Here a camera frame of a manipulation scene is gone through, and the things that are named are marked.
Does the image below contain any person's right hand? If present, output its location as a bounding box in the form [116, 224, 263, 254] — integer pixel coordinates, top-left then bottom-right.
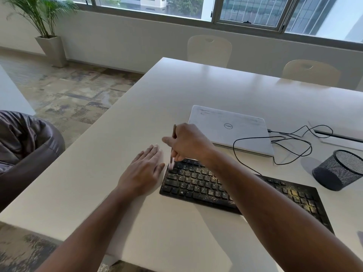
[162, 123, 217, 167]

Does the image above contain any person's left hand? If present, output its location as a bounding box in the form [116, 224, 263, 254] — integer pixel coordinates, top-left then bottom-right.
[117, 143, 166, 196]

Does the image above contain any thin cleaning brush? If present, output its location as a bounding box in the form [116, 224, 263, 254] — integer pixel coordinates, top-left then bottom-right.
[168, 124, 177, 171]

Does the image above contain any person's right forearm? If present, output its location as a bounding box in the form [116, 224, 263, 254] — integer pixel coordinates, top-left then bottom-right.
[206, 147, 363, 272]

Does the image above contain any person's left forearm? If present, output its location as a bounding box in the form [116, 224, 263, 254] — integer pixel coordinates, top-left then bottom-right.
[35, 186, 143, 272]

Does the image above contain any dusty black keyboard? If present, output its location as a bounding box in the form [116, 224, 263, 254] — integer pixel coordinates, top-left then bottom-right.
[159, 158, 335, 235]

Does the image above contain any white closed laptop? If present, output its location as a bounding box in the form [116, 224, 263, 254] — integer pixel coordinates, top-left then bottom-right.
[188, 105, 275, 158]

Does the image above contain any cream plastic chair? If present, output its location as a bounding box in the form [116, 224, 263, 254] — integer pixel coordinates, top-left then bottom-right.
[187, 35, 233, 68]
[282, 59, 341, 87]

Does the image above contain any brown bean bag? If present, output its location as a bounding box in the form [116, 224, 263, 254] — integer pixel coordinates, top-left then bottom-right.
[0, 110, 66, 213]

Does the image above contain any white square planter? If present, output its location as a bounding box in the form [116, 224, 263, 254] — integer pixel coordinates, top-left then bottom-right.
[35, 35, 67, 68]

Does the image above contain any black mesh pen holder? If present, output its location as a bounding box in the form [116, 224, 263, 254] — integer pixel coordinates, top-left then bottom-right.
[312, 150, 363, 192]

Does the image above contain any green potted palm plant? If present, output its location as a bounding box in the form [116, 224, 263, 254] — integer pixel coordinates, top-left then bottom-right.
[1, 0, 80, 39]

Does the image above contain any black cable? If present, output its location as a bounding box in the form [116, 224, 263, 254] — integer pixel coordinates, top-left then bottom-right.
[233, 125, 334, 176]

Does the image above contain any grey window frame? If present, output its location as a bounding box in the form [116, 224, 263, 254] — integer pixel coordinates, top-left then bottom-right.
[67, 0, 363, 51]

